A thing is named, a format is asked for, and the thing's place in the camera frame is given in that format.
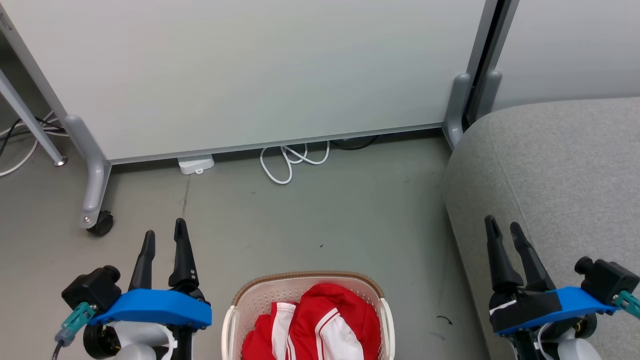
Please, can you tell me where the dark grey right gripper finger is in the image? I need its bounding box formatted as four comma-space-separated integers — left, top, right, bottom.
510, 221, 557, 292
484, 215, 524, 294

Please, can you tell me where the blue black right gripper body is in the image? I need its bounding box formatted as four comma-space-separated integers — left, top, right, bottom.
489, 286, 618, 360

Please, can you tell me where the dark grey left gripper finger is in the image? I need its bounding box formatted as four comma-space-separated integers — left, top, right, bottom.
128, 230, 157, 292
168, 218, 200, 293

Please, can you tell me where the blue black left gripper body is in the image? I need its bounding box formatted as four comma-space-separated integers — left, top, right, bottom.
89, 287, 213, 360

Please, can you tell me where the red white striped garment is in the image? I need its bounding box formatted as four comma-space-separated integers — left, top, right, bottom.
242, 301, 301, 360
289, 283, 382, 360

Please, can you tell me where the grey fabric sofa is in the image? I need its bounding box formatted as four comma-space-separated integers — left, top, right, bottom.
442, 96, 640, 360

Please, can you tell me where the black caster wheel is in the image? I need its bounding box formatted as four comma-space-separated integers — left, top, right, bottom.
87, 210, 115, 237

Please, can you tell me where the white laundry basket brown rim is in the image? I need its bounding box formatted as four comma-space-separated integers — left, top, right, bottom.
221, 271, 396, 360

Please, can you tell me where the white power adapter box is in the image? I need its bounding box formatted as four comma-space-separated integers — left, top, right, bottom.
177, 154, 216, 176

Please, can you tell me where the grey metal table leg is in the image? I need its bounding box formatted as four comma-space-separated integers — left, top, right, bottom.
0, 67, 69, 167

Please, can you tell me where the wide white partition panel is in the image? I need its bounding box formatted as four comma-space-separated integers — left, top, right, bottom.
0, 0, 500, 230

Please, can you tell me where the teal plug camera cable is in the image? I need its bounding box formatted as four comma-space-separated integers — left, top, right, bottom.
612, 291, 640, 321
52, 302, 96, 360

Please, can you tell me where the looped white cable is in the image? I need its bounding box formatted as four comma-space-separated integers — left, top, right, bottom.
259, 141, 332, 186

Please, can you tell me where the thin white cable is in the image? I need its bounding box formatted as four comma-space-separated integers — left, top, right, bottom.
0, 111, 68, 178

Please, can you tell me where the thin black cable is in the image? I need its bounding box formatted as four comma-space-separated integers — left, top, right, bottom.
0, 117, 66, 156

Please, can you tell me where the black floor cable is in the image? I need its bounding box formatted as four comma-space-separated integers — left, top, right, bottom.
330, 135, 381, 151

